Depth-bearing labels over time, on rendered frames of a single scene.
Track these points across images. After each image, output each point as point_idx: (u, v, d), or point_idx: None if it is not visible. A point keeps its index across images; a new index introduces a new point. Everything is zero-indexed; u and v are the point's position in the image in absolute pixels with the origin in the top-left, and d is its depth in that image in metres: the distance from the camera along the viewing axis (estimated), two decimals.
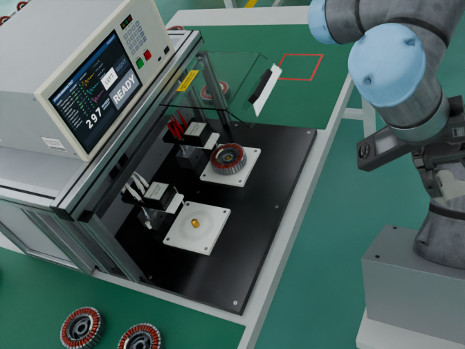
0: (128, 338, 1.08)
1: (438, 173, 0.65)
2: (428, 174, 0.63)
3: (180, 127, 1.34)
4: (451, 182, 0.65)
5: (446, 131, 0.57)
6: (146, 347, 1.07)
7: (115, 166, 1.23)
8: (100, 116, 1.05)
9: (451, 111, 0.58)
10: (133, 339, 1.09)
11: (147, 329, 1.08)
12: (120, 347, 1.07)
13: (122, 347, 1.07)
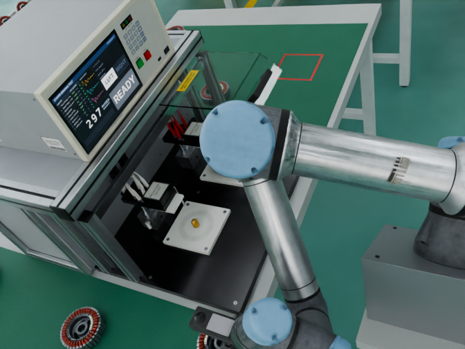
0: None
1: None
2: None
3: (180, 127, 1.34)
4: None
5: None
6: None
7: (115, 166, 1.23)
8: (100, 116, 1.05)
9: None
10: None
11: None
12: (203, 334, 1.04)
13: (204, 335, 1.03)
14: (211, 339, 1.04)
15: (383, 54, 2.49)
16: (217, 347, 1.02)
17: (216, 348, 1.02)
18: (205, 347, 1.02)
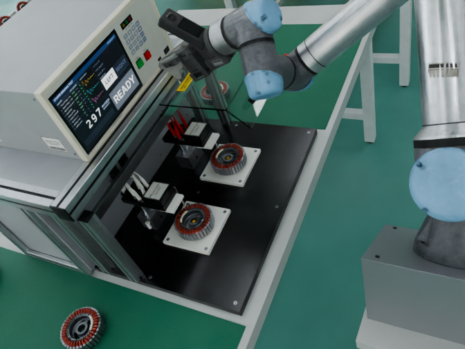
0: (187, 210, 1.26)
1: (178, 61, 1.05)
2: (176, 61, 1.03)
3: (180, 127, 1.34)
4: (176, 68, 1.07)
5: (216, 57, 1.00)
6: (198, 222, 1.24)
7: (115, 166, 1.23)
8: (100, 116, 1.05)
9: None
10: (191, 213, 1.27)
11: (203, 209, 1.25)
12: (178, 215, 1.26)
13: (180, 216, 1.25)
14: (185, 220, 1.27)
15: (383, 54, 2.49)
16: (191, 223, 1.24)
17: (190, 224, 1.24)
18: (180, 224, 1.24)
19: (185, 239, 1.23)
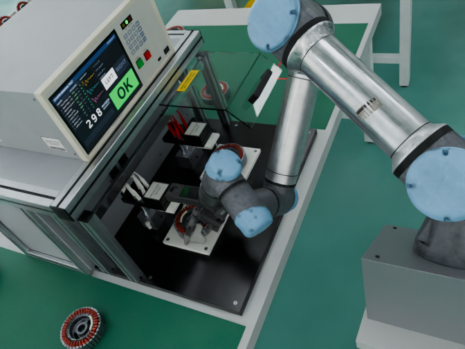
0: (187, 210, 1.26)
1: (197, 224, 1.16)
2: (194, 221, 1.14)
3: (180, 127, 1.34)
4: (198, 233, 1.18)
5: (218, 208, 1.10)
6: (198, 222, 1.24)
7: (115, 166, 1.23)
8: (100, 116, 1.05)
9: None
10: (191, 213, 1.27)
11: None
12: (178, 215, 1.26)
13: (180, 216, 1.26)
14: (185, 220, 1.27)
15: (383, 54, 2.49)
16: None
17: None
18: (180, 224, 1.24)
19: None
